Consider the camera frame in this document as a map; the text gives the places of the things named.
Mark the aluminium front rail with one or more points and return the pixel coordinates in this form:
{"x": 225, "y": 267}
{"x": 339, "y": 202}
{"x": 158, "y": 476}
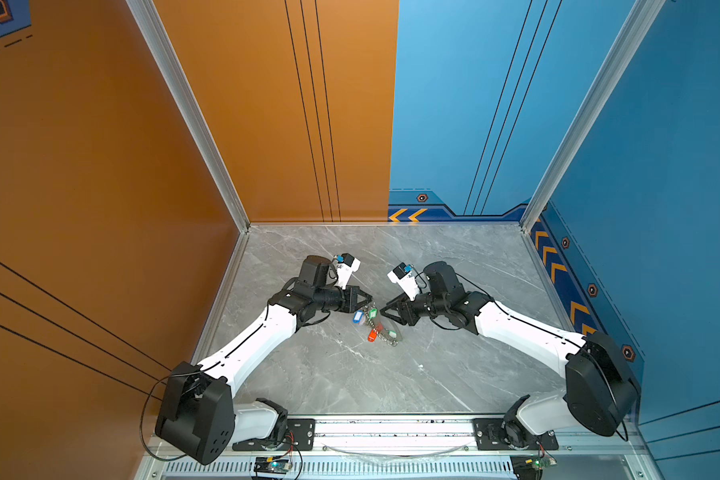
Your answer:
{"x": 416, "y": 446}

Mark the left green circuit board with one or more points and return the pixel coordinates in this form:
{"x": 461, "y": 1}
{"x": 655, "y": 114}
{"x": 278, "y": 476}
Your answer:
{"x": 271, "y": 467}

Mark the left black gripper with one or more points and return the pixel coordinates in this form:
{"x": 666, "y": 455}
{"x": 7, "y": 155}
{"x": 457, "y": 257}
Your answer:
{"x": 350, "y": 293}

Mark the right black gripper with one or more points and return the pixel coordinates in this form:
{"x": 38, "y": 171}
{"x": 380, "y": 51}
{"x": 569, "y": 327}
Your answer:
{"x": 402, "y": 307}

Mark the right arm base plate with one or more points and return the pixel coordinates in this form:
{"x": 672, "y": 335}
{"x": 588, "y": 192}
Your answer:
{"x": 495, "y": 434}

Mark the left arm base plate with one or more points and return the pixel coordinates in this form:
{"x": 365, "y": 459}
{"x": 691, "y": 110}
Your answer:
{"x": 298, "y": 432}

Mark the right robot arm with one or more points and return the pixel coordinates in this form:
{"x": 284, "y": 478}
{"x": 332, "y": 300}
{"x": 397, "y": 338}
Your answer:
{"x": 600, "y": 387}

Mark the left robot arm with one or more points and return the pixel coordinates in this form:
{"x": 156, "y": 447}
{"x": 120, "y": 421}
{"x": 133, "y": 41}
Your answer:
{"x": 198, "y": 414}

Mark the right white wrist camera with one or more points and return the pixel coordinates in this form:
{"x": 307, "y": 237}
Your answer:
{"x": 403, "y": 276}

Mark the left aluminium corner post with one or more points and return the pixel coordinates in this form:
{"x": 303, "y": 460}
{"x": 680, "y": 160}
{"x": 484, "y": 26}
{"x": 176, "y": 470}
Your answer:
{"x": 152, "y": 29}

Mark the grey metal key holder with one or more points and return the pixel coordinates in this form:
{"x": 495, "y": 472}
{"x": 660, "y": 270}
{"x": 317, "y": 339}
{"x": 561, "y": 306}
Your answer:
{"x": 372, "y": 317}

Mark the aluminium corner post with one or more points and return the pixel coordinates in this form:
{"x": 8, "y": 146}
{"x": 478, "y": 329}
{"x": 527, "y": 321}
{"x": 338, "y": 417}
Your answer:
{"x": 152, "y": 29}
{"x": 628, "y": 40}

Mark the right green circuit board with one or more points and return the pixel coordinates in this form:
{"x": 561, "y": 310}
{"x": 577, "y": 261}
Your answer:
{"x": 540, "y": 463}

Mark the right aluminium corner post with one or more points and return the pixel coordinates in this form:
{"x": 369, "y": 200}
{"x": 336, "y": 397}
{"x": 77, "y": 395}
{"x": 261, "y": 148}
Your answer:
{"x": 628, "y": 40}

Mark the green circuit board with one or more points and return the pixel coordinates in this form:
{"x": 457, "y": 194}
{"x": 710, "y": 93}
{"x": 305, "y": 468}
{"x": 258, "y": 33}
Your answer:
{"x": 540, "y": 463}
{"x": 271, "y": 467}

